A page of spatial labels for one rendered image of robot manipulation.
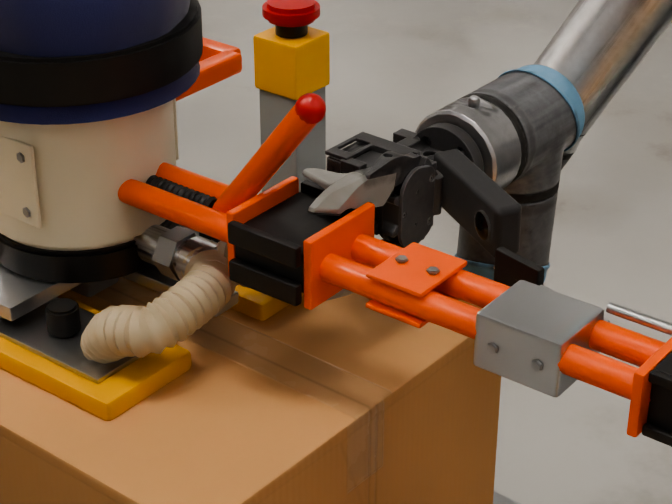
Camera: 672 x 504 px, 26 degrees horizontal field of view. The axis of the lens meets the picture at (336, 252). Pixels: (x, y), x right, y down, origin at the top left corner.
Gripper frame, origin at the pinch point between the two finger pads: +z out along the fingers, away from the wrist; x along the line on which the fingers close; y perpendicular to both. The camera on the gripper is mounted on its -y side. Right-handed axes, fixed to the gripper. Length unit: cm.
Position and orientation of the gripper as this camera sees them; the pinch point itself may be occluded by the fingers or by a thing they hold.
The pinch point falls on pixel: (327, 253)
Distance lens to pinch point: 113.1
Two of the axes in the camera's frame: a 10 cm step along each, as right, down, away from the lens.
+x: 0.2, -8.7, -4.9
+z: -6.2, 3.7, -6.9
